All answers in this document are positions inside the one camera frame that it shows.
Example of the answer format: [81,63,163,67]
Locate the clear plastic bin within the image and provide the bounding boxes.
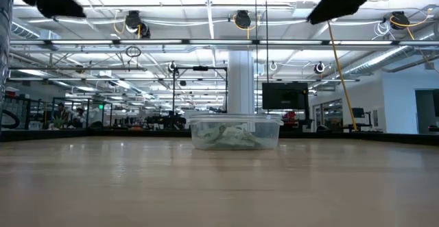
[186,112,285,152]

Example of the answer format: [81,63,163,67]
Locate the black monitor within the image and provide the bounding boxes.
[261,82,309,110]

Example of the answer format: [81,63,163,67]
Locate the small black monitor stand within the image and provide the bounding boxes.
[344,107,373,132]

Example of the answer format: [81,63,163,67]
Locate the person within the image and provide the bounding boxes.
[54,102,70,128]
[72,107,87,128]

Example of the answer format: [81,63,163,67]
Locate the white building column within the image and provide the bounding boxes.
[227,50,255,115]

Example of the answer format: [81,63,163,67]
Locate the black table rim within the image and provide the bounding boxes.
[0,128,439,146]

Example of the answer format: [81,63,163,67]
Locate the black ceiling cable reel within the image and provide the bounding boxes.
[123,10,152,39]
[390,10,411,30]
[234,10,252,30]

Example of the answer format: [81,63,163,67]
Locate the grey translucent post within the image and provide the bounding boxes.
[0,0,14,129]

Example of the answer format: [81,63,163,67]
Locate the silver ventilation duct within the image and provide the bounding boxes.
[339,31,439,79]

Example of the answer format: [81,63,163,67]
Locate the yellow hanging cable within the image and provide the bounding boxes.
[327,21,358,131]

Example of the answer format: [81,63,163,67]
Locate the thin black hanging cable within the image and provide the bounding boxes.
[254,0,259,115]
[263,0,270,115]

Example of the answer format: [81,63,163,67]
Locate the black hanging cable loop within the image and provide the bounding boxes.
[125,45,142,58]

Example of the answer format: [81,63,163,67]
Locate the black curved hose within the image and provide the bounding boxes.
[1,109,19,130]

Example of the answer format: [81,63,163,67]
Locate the black metal frame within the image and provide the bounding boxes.
[171,66,228,113]

